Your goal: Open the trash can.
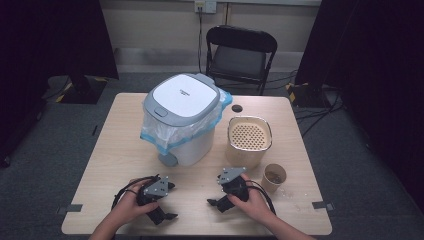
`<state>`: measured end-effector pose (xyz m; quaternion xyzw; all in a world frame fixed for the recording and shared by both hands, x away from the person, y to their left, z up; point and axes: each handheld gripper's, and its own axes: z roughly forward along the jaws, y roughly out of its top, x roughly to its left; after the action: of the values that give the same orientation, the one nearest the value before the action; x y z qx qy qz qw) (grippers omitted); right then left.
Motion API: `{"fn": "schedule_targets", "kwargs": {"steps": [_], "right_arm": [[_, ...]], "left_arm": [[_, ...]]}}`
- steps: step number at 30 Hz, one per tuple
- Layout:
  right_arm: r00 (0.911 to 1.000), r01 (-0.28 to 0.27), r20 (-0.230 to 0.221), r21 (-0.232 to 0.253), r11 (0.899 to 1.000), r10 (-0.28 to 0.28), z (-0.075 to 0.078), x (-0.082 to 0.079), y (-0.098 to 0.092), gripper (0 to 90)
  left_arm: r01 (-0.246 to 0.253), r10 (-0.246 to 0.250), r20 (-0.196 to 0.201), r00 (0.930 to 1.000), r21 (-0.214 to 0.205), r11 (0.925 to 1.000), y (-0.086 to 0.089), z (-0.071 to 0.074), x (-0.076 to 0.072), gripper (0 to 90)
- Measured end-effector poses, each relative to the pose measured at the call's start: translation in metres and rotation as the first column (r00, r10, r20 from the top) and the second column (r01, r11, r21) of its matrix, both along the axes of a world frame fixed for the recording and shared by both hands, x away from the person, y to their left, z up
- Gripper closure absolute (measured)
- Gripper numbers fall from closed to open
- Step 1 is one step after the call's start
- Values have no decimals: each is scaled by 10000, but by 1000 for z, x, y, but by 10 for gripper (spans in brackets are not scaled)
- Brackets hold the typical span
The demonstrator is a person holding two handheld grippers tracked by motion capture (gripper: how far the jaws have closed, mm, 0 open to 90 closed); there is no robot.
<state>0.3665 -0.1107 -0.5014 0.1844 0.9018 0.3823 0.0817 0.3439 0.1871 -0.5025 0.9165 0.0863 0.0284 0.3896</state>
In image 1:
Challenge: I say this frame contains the black curtain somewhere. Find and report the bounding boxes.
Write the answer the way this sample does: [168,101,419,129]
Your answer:
[0,0,120,168]
[294,0,424,214]

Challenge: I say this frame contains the black folding chair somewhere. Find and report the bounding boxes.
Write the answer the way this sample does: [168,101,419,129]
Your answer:
[205,24,279,96]

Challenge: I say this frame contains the grey tape strip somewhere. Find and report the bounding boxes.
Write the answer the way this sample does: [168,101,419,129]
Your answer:
[56,203,84,215]
[311,200,336,212]

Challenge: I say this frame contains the black floor cables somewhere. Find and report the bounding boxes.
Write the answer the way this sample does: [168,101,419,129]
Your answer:
[293,89,345,138]

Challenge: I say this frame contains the spilled droplets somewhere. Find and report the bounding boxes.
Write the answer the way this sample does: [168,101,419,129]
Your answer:
[271,185,310,202]

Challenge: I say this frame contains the brown paper cup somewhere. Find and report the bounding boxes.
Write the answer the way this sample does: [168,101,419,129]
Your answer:
[260,163,288,195]

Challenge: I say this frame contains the black stand base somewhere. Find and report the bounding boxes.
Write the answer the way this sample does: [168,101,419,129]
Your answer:
[59,74,108,105]

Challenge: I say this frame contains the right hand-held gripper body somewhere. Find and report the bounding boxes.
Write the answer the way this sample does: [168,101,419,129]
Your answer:
[217,166,250,203]

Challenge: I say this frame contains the person's right hand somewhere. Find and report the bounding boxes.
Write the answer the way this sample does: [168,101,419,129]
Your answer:
[228,173,274,223]

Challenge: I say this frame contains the white wall socket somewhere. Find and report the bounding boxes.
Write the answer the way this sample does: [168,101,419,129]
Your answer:
[194,0,218,15]

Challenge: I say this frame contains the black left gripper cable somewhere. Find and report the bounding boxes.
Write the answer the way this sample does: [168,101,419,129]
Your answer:
[111,174,158,210]

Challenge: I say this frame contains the dark tea dregs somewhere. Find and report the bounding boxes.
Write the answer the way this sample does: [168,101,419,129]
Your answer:
[268,171,284,185]

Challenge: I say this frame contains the beige strainer container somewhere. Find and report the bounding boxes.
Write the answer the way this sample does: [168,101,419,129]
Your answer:
[225,115,273,170]

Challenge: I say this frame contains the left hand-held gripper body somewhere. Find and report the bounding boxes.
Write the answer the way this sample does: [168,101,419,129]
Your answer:
[136,175,176,207]

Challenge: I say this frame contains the clear blue-edged trash bag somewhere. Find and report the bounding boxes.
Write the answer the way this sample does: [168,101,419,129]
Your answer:
[139,88,234,156]

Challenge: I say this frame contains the black wall socket cable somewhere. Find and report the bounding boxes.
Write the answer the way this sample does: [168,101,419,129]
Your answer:
[197,6,205,74]

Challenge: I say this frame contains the white trash can grey lid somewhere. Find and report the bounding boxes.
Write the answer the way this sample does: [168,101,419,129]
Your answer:
[143,72,222,168]

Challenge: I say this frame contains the person's left hand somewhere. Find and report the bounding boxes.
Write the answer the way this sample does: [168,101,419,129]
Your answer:
[114,178,160,228]

